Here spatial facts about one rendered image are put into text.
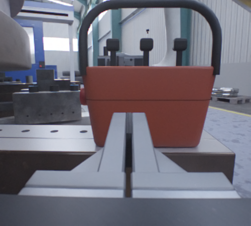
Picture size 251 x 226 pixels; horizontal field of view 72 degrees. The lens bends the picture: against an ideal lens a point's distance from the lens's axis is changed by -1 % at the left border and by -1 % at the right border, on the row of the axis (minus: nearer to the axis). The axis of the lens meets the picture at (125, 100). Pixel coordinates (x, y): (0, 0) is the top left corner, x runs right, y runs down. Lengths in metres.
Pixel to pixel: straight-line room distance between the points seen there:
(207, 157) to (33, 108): 1.19
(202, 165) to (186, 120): 0.07
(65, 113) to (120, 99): 1.11
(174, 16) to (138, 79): 0.50
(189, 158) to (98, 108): 0.15
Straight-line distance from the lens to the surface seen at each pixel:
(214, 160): 0.30
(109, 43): 0.30
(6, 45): 1.12
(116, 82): 0.25
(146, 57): 0.30
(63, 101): 1.33
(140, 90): 0.25
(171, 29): 0.72
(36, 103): 1.34
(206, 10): 0.28
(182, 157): 0.28
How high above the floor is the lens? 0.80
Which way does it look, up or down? 9 degrees down
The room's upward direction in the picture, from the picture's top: straight up
